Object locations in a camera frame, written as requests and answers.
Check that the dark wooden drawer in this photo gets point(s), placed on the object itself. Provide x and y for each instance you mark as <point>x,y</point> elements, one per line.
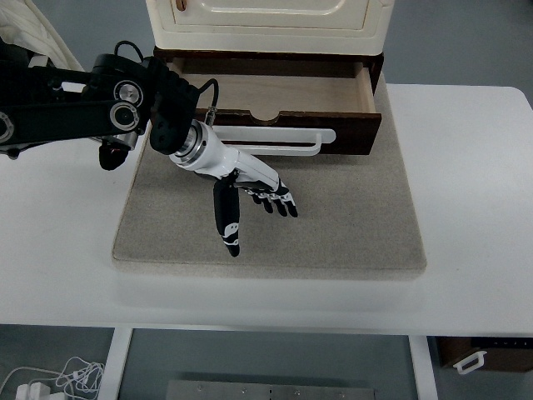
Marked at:
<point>355,131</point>

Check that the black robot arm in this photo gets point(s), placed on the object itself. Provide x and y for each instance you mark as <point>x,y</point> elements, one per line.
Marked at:
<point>112,104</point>

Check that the beige felt mat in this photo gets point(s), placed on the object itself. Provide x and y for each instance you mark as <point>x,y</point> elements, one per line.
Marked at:
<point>356,219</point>

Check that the white table leg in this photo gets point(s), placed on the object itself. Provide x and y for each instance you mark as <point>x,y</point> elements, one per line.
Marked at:
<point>422,367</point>
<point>115,363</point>

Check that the white drawer handle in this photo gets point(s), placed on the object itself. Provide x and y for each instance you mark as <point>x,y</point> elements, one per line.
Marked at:
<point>276,141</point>

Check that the white table leg right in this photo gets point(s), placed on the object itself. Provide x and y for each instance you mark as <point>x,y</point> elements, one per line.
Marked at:
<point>422,367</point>

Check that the cream padded cloth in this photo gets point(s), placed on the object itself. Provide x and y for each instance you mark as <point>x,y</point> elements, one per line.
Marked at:
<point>24,25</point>

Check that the white table leg left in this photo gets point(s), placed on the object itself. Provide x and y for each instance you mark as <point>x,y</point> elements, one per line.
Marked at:
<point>115,363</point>

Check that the dark wooden cabinet base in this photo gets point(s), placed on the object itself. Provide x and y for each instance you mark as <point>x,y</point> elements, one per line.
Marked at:
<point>280,80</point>

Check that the white power adapter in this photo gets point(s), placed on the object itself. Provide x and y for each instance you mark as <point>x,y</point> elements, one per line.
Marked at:
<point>33,391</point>

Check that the brown box on floor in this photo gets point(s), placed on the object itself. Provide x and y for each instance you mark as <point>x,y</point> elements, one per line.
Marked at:
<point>504,354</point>

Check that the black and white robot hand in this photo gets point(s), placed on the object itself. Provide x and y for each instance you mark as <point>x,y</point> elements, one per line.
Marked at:
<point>232,169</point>

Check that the white handle on box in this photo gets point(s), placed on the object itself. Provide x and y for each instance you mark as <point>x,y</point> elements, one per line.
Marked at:
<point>470,363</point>

